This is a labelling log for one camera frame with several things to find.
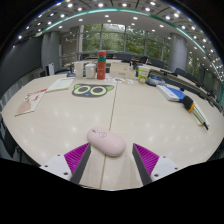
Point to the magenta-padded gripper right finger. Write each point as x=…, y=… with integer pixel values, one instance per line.
x=163, y=166

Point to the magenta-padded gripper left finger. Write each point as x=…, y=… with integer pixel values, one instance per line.
x=56, y=165

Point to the pink computer mouse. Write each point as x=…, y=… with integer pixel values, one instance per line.
x=106, y=141

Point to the dark cat-face mouse pad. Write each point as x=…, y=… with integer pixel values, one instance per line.
x=93, y=90

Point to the white paper sheet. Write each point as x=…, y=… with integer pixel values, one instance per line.
x=202, y=115

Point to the red and white booklet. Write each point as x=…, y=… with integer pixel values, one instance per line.
x=30, y=102

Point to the blue and white book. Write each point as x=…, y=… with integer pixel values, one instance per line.
x=170, y=93

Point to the white paper booklet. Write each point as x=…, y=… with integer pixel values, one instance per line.
x=60, y=84

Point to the dark gooseneck microphone base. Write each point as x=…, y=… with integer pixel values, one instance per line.
x=155, y=81

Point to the curved conference table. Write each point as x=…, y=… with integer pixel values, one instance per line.
x=173, y=79

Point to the black gooseneck desk microphone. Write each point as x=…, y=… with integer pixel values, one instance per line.
x=70, y=74

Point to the green-printed paper drink cup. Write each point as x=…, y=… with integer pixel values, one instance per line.
x=143, y=75

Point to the white floor cabinet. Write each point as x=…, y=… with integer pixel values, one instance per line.
x=50, y=69

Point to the dark office chairs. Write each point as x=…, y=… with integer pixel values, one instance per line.
x=180, y=71

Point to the white paper cup stack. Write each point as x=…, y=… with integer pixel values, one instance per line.
x=78, y=70

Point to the colourful sticker sheet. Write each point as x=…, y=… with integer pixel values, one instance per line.
x=118, y=80

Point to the white lidded ceramic mug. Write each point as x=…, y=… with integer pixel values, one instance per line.
x=90, y=71

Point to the cream cardboard box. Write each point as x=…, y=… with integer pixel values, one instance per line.
x=122, y=70

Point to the red bottle with green band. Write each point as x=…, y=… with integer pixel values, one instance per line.
x=101, y=66

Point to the ceiling lights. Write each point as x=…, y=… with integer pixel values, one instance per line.
x=100, y=5

